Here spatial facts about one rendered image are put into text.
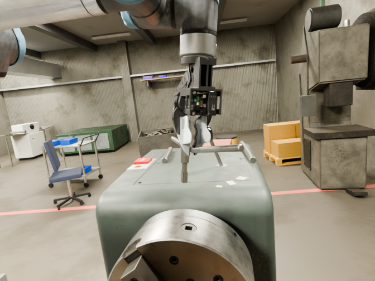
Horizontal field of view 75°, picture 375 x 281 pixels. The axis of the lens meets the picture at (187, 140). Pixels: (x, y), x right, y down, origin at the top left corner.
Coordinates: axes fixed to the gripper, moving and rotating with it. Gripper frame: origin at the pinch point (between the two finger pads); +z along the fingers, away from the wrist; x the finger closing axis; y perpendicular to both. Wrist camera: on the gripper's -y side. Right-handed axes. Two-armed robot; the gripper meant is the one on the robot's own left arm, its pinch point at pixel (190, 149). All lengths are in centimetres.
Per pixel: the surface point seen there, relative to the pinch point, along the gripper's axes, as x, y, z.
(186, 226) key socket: -3.7, 8.1, 14.7
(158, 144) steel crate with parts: 110, -435, 93
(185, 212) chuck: -2.0, 3.0, 14.3
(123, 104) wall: 98, -894, 32
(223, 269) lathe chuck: 0.5, 16.6, 19.6
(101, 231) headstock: -19.8, -13.8, 25.2
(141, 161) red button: -3.5, -40.7, 13.7
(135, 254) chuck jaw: -14.2, 7.6, 19.0
